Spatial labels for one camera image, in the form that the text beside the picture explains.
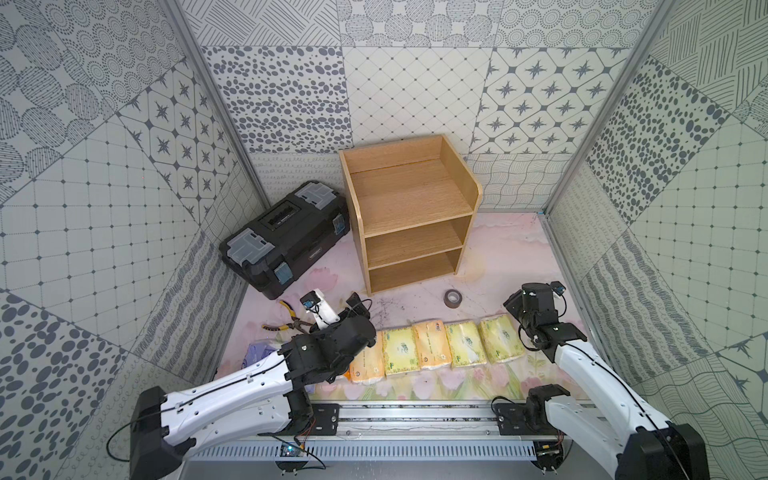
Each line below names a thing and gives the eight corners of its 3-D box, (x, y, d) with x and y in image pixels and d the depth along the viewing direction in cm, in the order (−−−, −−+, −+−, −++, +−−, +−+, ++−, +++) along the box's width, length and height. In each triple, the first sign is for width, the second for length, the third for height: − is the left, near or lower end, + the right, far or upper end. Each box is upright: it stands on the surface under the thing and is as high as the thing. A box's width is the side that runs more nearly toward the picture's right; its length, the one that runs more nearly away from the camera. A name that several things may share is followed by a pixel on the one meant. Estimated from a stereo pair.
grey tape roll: (444, 308, 96) (445, 305, 94) (442, 292, 100) (443, 289, 98) (462, 308, 96) (463, 305, 94) (460, 292, 100) (461, 289, 98)
